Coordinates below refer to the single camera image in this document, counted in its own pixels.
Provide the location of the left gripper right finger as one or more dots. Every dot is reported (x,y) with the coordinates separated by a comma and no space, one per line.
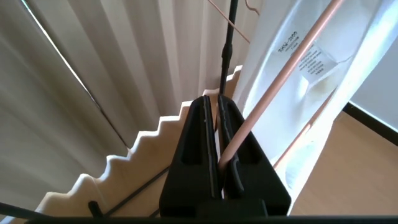
(264,186)

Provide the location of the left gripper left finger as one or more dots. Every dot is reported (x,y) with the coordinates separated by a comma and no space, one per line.
(189,186)

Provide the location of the white printed t-shirt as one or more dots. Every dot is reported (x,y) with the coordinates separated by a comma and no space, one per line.
(280,124)

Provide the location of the black clothes rack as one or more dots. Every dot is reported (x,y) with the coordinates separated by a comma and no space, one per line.
(228,46)

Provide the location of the beige curtain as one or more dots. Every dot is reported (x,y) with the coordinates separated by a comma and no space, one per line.
(140,46)

